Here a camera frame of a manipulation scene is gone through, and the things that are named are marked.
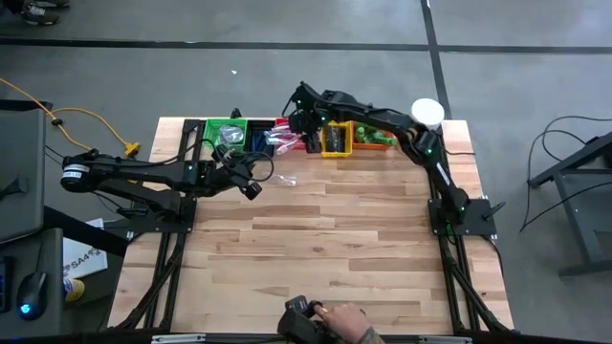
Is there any black floor cable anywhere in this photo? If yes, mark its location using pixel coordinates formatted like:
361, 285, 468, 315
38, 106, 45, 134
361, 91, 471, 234
44, 142, 68, 167
518, 114, 612, 234

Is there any black aluminium table frame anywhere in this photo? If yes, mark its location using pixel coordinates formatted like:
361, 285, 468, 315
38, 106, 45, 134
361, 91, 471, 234
107, 117, 515, 344

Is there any white cardboard box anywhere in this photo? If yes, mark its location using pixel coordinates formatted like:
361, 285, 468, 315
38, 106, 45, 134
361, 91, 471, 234
61, 218, 109, 280

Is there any black plastic basket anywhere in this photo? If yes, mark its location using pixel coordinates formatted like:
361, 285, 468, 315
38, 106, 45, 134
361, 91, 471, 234
242, 118, 277, 159

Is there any black floor tape strip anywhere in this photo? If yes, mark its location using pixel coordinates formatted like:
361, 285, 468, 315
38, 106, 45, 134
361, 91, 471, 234
0, 36, 612, 54
419, 0, 453, 120

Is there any silver frame bracket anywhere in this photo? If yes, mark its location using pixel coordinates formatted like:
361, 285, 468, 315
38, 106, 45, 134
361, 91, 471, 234
419, 335, 473, 344
151, 333, 207, 344

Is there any green plastic basket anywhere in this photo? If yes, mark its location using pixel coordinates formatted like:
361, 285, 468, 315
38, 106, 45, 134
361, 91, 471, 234
202, 118, 249, 153

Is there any person's hand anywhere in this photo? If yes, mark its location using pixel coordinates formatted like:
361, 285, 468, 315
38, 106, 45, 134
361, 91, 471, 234
313, 302, 373, 344

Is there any teal bagged toothbrush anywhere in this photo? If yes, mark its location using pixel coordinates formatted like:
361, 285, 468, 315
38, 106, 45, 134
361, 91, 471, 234
263, 127, 294, 145

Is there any red plastic basket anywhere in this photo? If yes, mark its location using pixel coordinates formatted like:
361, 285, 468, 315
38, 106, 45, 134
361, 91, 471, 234
274, 117, 319, 152

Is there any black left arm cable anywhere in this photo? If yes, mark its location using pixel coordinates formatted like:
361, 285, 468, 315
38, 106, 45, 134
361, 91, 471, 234
200, 138, 277, 183

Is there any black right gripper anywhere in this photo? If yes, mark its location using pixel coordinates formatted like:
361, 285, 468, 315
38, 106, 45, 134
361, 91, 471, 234
289, 106, 328, 154

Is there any person's shoe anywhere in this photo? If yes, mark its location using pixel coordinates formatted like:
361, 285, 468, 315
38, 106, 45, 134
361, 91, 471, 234
63, 277, 86, 304
18, 0, 72, 27

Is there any yellow canister white lid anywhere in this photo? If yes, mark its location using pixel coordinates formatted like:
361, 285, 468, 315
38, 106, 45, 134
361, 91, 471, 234
405, 97, 446, 144

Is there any orange plastic basket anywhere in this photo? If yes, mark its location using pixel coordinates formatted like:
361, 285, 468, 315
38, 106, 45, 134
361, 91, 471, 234
351, 119, 396, 152

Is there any person's forearm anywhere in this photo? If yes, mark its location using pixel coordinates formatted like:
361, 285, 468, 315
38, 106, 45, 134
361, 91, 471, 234
356, 326, 387, 344

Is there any black desk leg bar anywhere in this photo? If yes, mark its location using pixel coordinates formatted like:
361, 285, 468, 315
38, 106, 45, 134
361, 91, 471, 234
42, 204, 130, 258

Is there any small clear plastic bag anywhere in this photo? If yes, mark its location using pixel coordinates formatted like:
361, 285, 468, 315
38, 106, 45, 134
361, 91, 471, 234
266, 173, 298, 188

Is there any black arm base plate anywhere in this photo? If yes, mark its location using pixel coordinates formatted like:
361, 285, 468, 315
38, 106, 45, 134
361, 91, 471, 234
116, 194, 198, 235
426, 198, 499, 239

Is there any black metal stand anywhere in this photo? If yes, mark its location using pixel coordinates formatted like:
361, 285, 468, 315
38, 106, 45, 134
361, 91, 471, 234
528, 131, 612, 281

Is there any black computer mouse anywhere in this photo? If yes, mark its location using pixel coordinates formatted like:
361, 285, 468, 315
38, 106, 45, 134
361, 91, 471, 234
16, 270, 48, 321

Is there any yellow extension cable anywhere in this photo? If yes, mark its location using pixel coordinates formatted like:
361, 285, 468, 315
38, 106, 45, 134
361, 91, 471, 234
0, 78, 142, 158
49, 118, 96, 154

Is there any dark side desk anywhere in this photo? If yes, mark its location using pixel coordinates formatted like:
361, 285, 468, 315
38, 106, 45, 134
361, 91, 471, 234
0, 227, 64, 338

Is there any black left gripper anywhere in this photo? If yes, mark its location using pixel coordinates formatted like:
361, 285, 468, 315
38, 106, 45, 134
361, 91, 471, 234
208, 144, 255, 193

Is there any yellow plastic basket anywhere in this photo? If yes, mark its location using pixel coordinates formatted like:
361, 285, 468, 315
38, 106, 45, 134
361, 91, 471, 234
318, 119, 354, 159

